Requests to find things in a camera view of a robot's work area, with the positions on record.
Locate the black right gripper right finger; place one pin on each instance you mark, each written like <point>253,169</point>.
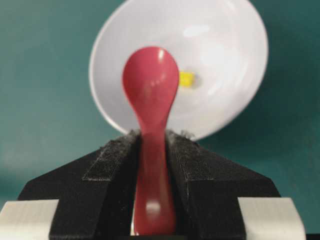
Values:
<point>206,188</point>

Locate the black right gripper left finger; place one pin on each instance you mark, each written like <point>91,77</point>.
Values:
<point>95,193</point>

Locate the yellow hexagonal prism block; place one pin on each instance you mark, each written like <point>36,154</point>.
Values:
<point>186,79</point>

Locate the red plastic spoon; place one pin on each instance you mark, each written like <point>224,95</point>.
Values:
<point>150,81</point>

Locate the white round bowl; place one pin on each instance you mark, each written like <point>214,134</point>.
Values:
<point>222,42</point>

